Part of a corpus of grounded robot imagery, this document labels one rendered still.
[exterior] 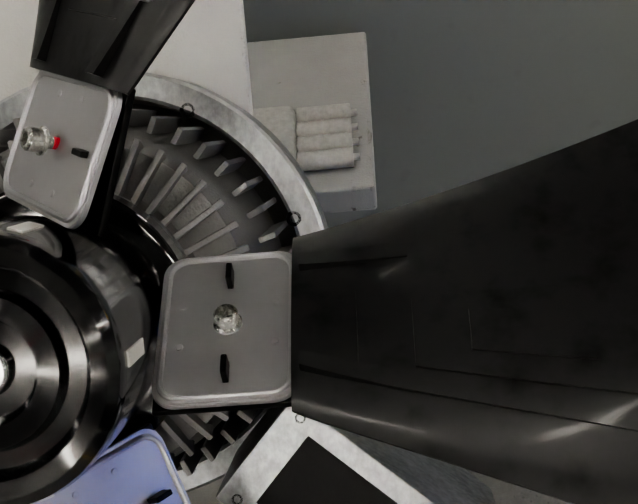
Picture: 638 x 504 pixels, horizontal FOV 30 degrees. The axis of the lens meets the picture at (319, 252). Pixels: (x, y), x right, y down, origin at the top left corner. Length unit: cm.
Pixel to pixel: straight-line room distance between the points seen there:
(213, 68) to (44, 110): 21
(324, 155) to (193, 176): 44
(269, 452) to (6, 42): 32
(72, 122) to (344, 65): 70
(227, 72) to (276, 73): 46
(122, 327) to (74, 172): 8
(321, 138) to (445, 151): 34
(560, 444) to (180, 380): 17
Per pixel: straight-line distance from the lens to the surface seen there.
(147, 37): 51
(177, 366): 54
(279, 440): 65
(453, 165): 144
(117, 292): 52
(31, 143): 54
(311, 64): 122
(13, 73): 79
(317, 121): 112
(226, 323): 54
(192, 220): 64
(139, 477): 59
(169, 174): 65
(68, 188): 53
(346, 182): 108
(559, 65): 136
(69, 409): 51
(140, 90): 73
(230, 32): 76
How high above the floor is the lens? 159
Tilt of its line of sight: 46 degrees down
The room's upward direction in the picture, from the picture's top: 8 degrees counter-clockwise
